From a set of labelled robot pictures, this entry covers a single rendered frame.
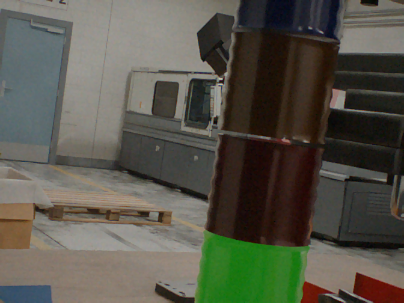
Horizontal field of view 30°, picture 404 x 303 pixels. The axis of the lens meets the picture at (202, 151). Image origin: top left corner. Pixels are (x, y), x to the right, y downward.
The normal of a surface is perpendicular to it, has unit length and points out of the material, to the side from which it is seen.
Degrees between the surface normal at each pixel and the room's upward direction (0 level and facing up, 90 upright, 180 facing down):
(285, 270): 104
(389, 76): 90
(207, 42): 90
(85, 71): 90
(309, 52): 76
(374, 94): 90
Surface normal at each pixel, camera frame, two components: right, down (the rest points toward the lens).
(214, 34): -0.85, -0.09
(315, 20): 0.32, 0.34
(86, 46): 0.48, 0.11
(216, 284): -0.56, -0.29
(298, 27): 0.14, -0.18
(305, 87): 0.39, -0.14
